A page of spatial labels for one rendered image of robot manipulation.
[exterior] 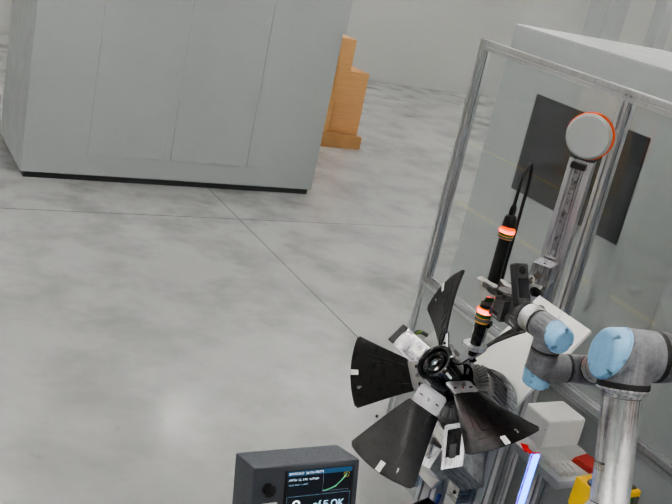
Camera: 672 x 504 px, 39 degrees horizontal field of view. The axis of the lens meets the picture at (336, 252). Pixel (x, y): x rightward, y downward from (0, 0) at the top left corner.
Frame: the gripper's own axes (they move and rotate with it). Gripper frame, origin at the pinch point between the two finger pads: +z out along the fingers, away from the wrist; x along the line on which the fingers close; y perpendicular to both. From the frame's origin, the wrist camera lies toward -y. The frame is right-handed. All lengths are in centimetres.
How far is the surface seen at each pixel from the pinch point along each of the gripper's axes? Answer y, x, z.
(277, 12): -3, 164, 544
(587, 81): -50, 71, 60
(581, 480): 45, 21, -36
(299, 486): 31, -72, -44
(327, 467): 28, -66, -43
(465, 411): 35.2, -5.9, -13.5
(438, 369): 31.0, -5.7, 3.1
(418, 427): 48.0, -10.3, -0.7
